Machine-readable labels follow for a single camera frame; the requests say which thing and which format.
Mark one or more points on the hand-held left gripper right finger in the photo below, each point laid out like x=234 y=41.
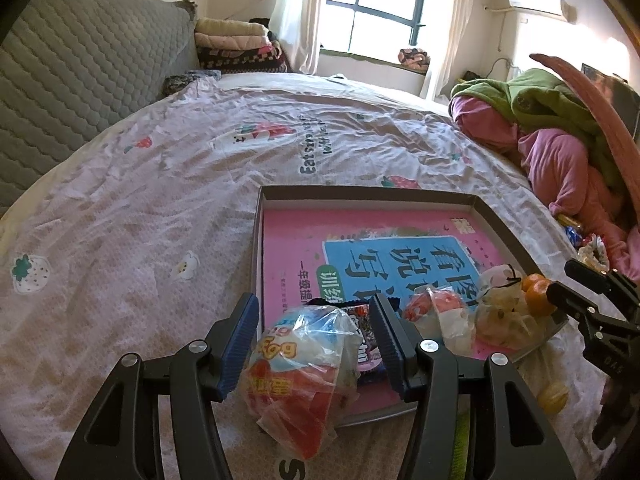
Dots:
x=390 y=345

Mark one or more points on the white air conditioner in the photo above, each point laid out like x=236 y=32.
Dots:
x=540 y=5

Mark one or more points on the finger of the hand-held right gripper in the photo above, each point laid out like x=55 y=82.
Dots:
x=607 y=285
x=590 y=317

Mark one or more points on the pink and blue book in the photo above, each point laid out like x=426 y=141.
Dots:
x=290 y=245

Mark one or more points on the plastic-wrapped toy egg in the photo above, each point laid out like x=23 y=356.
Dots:
x=290 y=370

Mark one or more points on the dark patterned folded blanket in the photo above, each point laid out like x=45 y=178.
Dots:
x=240 y=60

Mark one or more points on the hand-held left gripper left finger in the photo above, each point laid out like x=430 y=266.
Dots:
x=240 y=345

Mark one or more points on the white mesh pouch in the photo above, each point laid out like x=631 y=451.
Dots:
x=500 y=310

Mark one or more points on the shallow grey cardboard box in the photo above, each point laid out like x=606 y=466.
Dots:
x=350 y=196

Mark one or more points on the dark blue snack packet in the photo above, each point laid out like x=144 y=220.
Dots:
x=364 y=345

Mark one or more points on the dark floral cloth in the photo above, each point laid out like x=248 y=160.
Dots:
x=192 y=81

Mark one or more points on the pink cloth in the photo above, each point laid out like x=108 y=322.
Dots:
x=550 y=160

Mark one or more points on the strawberry printed bed sheet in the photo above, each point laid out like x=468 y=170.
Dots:
x=125 y=185

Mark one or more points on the cream folded blanket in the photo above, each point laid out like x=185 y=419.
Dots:
x=230 y=26

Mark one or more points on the salmon curved band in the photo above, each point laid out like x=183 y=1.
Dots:
x=585 y=95

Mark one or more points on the dark screen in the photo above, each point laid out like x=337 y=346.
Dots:
x=620 y=95

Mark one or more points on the small crocheted item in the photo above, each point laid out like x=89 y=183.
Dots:
x=595 y=252

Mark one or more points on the small yellow ball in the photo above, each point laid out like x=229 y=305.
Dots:
x=552 y=397

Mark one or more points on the white curtain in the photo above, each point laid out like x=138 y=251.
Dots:
x=455 y=25
x=300 y=15

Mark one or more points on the small orange tangerine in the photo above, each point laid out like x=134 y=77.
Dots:
x=537 y=292

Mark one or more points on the grey quilted headboard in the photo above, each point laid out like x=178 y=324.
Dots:
x=75 y=60

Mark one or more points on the patterned cloth bundle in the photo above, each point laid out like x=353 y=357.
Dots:
x=414 y=58

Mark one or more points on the small blue wrapper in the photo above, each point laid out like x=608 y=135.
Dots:
x=573 y=235

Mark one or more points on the green cloth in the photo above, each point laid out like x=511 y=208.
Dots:
x=540 y=100

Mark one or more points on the window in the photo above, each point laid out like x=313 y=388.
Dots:
x=385 y=5

